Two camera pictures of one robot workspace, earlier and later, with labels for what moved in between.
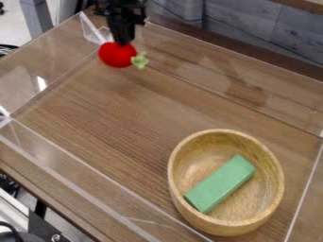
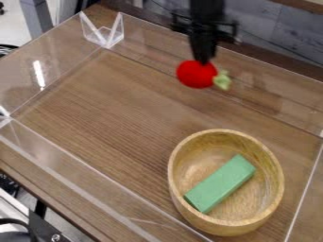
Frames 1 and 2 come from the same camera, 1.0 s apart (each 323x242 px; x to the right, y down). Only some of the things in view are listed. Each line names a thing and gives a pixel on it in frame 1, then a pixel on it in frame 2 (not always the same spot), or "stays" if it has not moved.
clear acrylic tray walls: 172,129 stays
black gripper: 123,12 -> 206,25
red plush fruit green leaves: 122,56 -> 202,76
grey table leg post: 37,17 stays
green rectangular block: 219,183 stays
